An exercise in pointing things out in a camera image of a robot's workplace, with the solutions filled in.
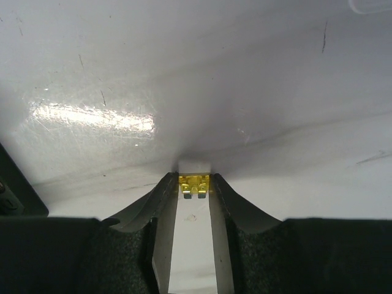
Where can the yellow fuse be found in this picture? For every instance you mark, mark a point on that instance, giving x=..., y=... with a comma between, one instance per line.
x=194, y=184

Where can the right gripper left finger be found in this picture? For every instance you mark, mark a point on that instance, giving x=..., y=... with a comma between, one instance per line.
x=131, y=251

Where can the black fuse box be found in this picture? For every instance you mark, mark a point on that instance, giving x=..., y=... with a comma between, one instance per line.
x=18, y=198

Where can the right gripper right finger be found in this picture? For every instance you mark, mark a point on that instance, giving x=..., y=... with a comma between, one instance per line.
x=253, y=251

